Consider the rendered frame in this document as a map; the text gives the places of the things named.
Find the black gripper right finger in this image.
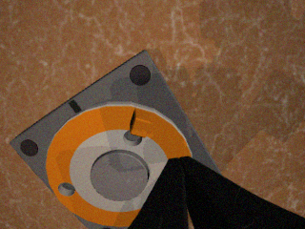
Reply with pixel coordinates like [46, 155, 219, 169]
[179, 156, 305, 229]

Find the orange and grey round plate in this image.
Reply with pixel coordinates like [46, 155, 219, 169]
[46, 102, 192, 228]

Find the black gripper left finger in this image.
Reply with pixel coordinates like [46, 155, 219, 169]
[127, 157, 189, 229]

